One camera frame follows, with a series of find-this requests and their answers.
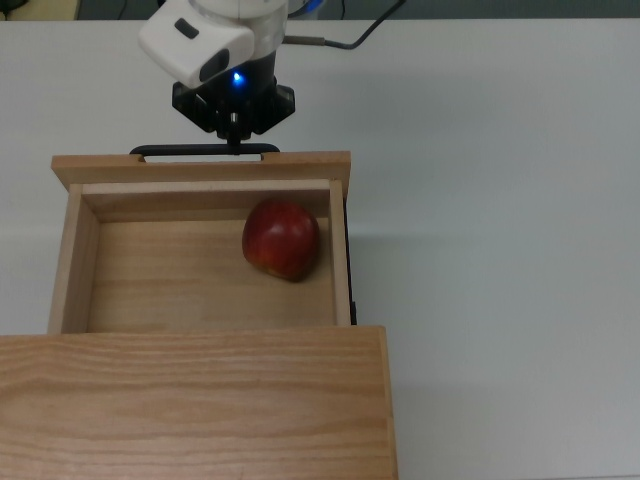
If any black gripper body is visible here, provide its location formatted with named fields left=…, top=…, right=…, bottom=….
left=172, top=49, right=297, bottom=137

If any black drawer handle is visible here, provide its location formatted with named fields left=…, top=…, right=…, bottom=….
left=129, top=143, right=282, bottom=163

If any red toy apple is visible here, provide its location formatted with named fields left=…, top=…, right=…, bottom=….
left=241, top=198, right=321, bottom=283

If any wooden drawer with handle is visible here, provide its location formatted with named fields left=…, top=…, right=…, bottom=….
left=47, top=151, right=360, bottom=335

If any wooden drawer chest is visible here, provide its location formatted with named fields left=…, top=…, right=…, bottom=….
left=0, top=326, right=400, bottom=480

